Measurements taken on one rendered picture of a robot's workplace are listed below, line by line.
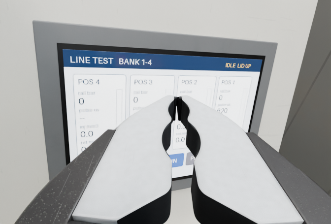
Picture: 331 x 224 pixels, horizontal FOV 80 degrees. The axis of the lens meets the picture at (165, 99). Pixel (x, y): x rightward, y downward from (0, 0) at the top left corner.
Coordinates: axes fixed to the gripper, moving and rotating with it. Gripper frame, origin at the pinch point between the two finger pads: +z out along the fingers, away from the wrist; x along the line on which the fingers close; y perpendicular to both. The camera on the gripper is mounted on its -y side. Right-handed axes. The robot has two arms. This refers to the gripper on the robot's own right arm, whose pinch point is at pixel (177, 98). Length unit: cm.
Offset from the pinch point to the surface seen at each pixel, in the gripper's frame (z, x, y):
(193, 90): 25.6, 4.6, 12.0
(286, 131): 108, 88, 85
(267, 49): 33.2, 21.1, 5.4
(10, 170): 12.4, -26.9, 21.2
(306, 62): 118, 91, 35
